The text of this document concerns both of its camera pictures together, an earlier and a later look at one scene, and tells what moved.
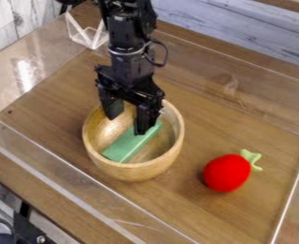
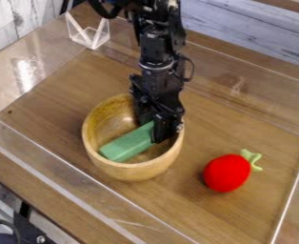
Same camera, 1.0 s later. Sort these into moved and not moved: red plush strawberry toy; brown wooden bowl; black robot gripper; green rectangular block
Moved: black robot gripper
Not moved: green rectangular block; brown wooden bowl; red plush strawberry toy
